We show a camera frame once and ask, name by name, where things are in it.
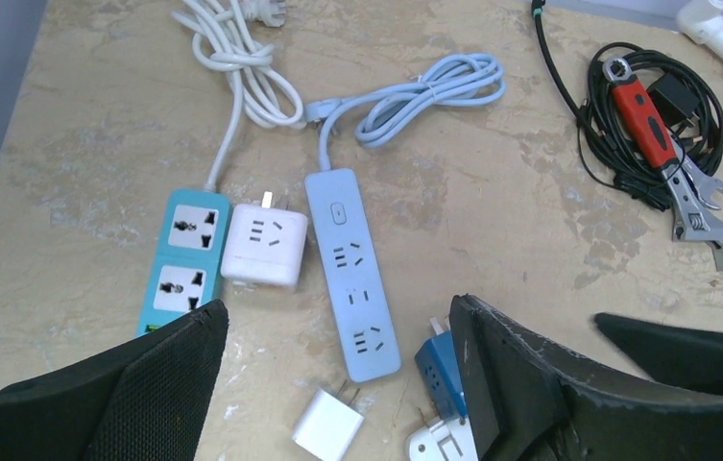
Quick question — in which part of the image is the blue power strip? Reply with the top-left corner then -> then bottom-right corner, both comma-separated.
304,168 -> 401,383

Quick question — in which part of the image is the white grey adapter block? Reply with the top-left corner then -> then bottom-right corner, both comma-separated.
405,408 -> 478,461

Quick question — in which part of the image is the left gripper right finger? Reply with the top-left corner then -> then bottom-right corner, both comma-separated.
450,295 -> 723,460

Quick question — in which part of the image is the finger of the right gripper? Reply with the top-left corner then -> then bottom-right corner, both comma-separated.
593,312 -> 723,396

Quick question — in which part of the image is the light blue cord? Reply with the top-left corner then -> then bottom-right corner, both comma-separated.
303,53 -> 507,173

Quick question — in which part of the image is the white charger plug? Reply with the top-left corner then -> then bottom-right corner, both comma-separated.
292,379 -> 364,461

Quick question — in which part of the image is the white plug adapter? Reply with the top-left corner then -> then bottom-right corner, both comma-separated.
220,191 -> 308,291

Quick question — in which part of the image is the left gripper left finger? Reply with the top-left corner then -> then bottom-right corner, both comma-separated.
0,300 -> 229,460

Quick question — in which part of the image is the dark blue cube socket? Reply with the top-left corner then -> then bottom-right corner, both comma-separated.
415,317 -> 468,420

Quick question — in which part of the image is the white pvc pipe frame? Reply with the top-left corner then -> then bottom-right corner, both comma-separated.
676,0 -> 723,60

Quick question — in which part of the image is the teal power strip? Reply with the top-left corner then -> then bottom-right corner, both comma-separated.
136,188 -> 232,336

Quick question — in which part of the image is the coiled black cable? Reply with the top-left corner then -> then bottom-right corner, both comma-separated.
530,0 -> 723,212

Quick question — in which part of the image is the red adjustable wrench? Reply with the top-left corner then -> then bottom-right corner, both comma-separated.
602,56 -> 723,272

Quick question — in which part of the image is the white power strip cord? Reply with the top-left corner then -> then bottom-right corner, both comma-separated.
171,0 -> 306,193

